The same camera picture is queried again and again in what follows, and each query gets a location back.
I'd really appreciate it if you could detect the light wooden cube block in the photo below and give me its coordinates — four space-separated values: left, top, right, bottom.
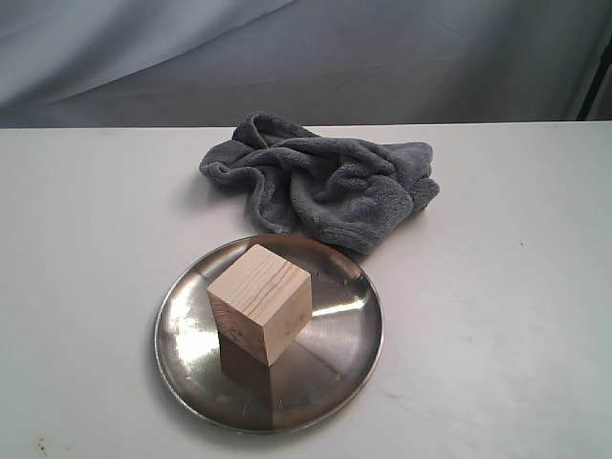
207 245 313 366

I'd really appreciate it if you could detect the grey fleece towel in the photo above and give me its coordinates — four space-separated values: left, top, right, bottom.
199 112 440 254

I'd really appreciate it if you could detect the grey backdrop cloth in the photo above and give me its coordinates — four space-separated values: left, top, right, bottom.
1 1 611 127

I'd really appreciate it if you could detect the black backdrop stand pole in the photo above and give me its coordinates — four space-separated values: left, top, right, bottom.
574 24 611 121

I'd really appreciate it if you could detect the round stainless steel plate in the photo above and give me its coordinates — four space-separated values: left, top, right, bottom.
152 234 383 434

